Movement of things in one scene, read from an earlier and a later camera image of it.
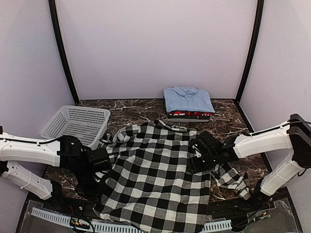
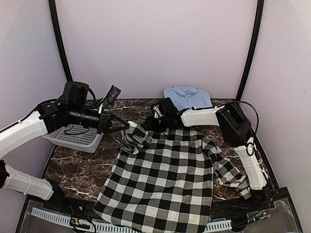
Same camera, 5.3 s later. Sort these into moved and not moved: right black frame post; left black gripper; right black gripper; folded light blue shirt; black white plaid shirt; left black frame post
Moved: right black gripper; left black gripper
Not moved: right black frame post; left black frame post; folded light blue shirt; black white plaid shirt
